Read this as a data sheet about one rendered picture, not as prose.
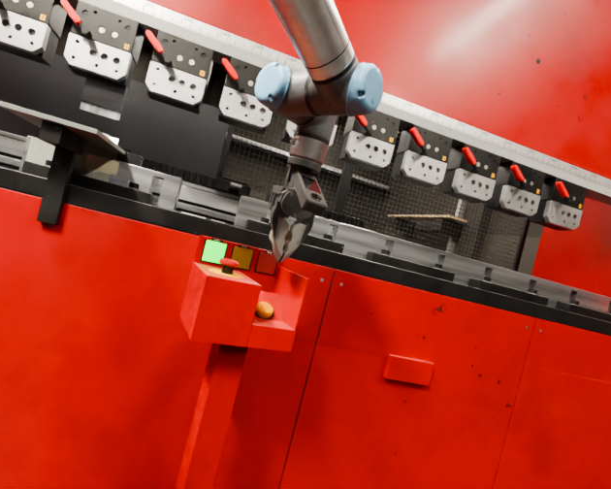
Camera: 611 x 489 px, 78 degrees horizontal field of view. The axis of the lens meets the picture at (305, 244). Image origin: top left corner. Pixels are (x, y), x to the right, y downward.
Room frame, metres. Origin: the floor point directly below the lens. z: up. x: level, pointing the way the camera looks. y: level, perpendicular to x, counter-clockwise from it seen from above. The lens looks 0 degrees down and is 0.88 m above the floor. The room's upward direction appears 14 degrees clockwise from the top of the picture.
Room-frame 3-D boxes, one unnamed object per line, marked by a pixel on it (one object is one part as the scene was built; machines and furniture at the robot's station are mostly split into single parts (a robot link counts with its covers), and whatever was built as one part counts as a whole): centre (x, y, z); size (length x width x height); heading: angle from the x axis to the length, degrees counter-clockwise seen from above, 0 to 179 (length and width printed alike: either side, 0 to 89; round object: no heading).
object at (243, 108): (1.12, 0.27, 1.26); 0.15 x 0.09 x 0.17; 105
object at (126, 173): (1.05, 0.58, 0.92); 0.39 x 0.06 x 0.10; 105
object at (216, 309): (0.78, 0.10, 0.75); 0.20 x 0.16 x 0.18; 116
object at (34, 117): (0.89, 0.60, 1.00); 0.26 x 0.18 x 0.01; 15
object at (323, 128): (0.77, 0.04, 1.14); 0.09 x 0.08 x 0.11; 142
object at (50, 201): (0.85, 0.59, 0.88); 0.14 x 0.04 x 0.22; 15
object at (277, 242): (0.79, 0.06, 0.87); 0.06 x 0.03 x 0.09; 26
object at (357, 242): (1.35, -0.59, 0.92); 1.68 x 0.06 x 0.10; 105
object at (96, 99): (1.03, 0.64, 1.13); 0.10 x 0.02 x 0.10; 105
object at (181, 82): (1.07, 0.47, 1.26); 0.15 x 0.09 x 0.17; 105
